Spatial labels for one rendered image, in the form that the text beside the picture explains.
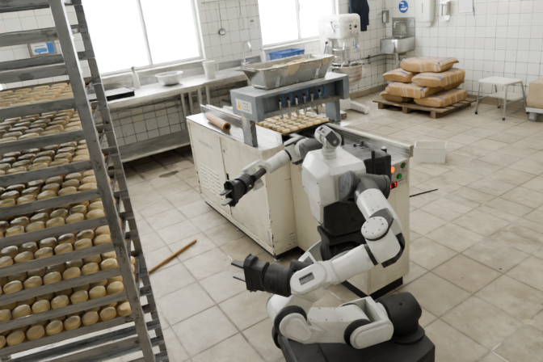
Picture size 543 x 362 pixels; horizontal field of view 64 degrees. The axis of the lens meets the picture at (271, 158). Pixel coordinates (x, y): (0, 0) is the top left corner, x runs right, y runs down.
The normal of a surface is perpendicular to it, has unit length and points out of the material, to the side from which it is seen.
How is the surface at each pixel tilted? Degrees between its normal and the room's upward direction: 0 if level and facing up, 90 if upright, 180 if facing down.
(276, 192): 90
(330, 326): 90
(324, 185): 85
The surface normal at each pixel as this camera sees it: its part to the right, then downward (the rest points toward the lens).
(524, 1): -0.84, 0.27
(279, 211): 0.52, 0.24
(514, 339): -0.11, -0.93
